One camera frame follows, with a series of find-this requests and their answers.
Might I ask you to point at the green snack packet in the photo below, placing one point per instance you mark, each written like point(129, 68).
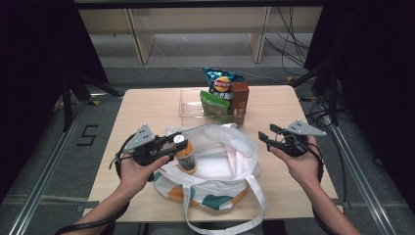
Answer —
point(213, 104)

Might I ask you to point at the grey tape strip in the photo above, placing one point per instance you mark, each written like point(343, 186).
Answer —
point(342, 205)

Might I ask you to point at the orange juice bottle white cap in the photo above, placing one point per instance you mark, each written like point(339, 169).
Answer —
point(187, 160)

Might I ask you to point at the white tote bag coloured dots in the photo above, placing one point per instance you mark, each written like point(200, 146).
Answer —
point(212, 192)

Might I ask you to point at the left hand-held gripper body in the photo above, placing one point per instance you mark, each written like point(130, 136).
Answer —
point(142, 140)

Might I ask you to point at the beige desk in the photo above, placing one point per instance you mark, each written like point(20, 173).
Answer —
point(195, 19)

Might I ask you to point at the blue chip bag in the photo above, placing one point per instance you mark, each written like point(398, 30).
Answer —
point(221, 84)

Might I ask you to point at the black metal stand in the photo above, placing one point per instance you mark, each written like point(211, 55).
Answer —
point(67, 98)
point(332, 98)

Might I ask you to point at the clear plastic tray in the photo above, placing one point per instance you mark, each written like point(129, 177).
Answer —
point(191, 109)

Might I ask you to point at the person's right hand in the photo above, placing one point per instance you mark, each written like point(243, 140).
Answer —
point(305, 169)

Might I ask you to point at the aluminium floor rail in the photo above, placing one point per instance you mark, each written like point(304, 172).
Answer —
point(42, 182)
point(365, 189)

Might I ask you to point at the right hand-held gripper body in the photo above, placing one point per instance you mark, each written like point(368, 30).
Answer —
point(303, 130)

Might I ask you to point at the black curtain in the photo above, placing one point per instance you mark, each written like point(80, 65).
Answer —
point(375, 81)
point(32, 81)

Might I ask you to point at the person's left hand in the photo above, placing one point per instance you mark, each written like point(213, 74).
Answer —
point(135, 178)

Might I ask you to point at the brown drink carton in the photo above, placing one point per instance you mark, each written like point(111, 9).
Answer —
point(240, 98)

